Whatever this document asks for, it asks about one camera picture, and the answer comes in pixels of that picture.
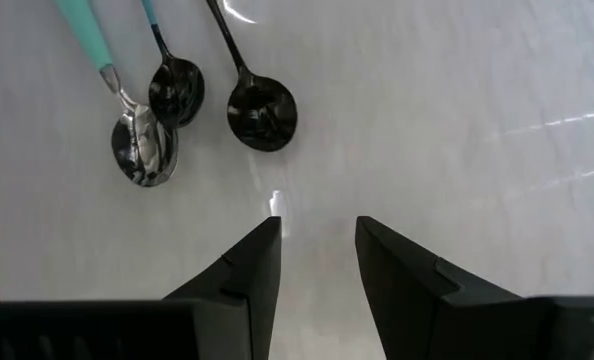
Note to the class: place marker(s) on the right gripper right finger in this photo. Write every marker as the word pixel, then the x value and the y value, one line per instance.
pixel 417 310

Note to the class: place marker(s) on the black metal spoon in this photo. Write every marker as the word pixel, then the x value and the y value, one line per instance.
pixel 262 115

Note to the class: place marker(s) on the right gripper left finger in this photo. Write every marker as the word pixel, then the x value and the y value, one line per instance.
pixel 237 310

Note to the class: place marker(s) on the white glossy table sheet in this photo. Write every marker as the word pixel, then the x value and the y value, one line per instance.
pixel 427 150

